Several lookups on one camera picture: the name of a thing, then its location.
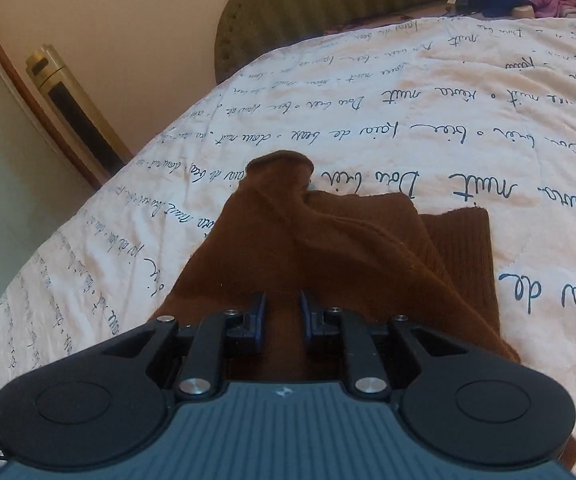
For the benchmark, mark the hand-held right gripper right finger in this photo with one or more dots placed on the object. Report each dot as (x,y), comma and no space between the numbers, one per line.
(306,322)

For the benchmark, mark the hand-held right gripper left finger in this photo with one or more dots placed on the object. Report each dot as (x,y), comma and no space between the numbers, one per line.
(263,322)

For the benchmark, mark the brown knit garment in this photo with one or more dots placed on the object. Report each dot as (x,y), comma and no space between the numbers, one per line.
(318,255)

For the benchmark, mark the white script printed blanket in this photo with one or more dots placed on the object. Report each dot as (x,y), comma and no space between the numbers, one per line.
(368,110)

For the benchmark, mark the gold and black tower fan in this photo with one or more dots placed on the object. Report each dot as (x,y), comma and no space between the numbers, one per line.
(75,110)

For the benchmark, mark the olive striped padded headboard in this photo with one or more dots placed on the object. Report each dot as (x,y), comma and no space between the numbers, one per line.
(348,0)

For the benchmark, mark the white charger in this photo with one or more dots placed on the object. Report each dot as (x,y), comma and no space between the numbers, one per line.
(452,3)

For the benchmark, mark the blue cloth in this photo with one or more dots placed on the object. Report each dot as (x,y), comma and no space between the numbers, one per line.
(490,2)

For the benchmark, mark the purple cloth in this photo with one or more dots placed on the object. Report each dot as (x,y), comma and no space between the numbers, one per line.
(550,2)

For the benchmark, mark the wooden door frame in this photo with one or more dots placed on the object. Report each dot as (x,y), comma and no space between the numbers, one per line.
(32,95)

